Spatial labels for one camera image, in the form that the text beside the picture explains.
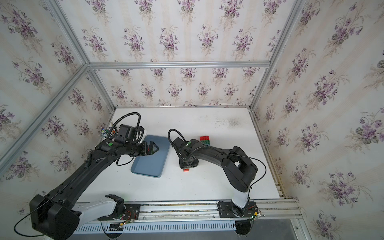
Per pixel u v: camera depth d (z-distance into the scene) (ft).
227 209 2.38
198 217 2.40
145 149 2.21
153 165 2.90
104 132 2.97
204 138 3.23
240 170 1.51
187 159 2.04
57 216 1.20
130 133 2.01
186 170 2.82
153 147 2.31
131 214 2.35
